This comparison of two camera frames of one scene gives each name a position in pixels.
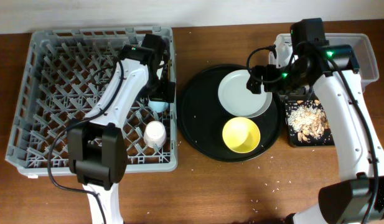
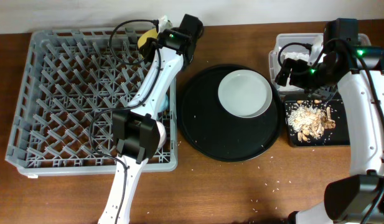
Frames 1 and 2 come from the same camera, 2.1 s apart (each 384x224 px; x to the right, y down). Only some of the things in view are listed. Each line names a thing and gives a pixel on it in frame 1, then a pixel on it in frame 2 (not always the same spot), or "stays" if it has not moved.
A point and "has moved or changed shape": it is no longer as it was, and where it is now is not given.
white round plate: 239,101 stays
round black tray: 201,117 stays
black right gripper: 269,70 → 299,66
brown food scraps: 308,117 stays
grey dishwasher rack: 70,75 stays
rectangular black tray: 307,124 stays
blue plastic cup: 159,106 stays
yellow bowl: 241,135 has moved or changed shape
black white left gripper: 167,92 → 149,46
